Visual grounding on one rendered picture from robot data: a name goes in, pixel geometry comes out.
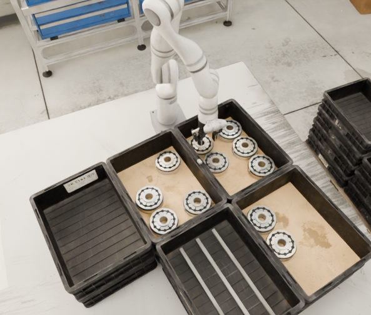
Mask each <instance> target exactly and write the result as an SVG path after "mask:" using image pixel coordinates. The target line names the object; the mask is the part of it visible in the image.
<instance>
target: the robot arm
mask: <svg viewBox="0 0 371 315"><path fill-rule="evenodd" d="M183 7H184V0H144V2H143V4H142V8H143V12H144V14H145V16H146V17H147V18H148V20H149V21H150V23H151V24H152V25H153V26H154V27H153V30H152V32H151V38H150V43H151V78H152V80H153V82H154V83H155V84H157V85H156V108H157V119H158V121H159V122H160V123H162V124H164V125H170V124H173V123H174V122H175V121H176V119H177V102H178V76H179V69H178V63H177V62H176V61H175V60H174V59H172V58H173V56H174V55H175V54H176V53H177V54H178V55H179V57H180V58H181V60H182V61H183V63H184V65H185V66H186V68H187V70H188V71H189V72H190V74H191V78H192V80H193V83H194V85H195V88H196V90H197V92H198V94H199V95H200V97H199V108H198V127H197V129H195V130H194V129H192V130H191V133H192V136H193V138H194V140H195V141H196V142H198V144H199V145H200V146H202V145H203V141H202V140H203V138H204V137H205V136H206V134H208V133H212V139H213V140H214V141H216V139H217V135H218V133H221V132H222V130H223V128H224V127H226V123H227V122H226V121H225V120H224V119H218V87H219V81H220V77H219V75H218V73H217V72H216V71H215V70H214V69H209V64H208V61H207V59H206V57H205V55H204V54H203V51H202V50H201V48H200V47H199V45H197V43H195V42H194V41H192V40H190V39H188V38H185V37H183V36H181V35H179V34H178V31H179V25H180V18H181V14H182V11H183ZM197 134H198V136H197Z"/></svg>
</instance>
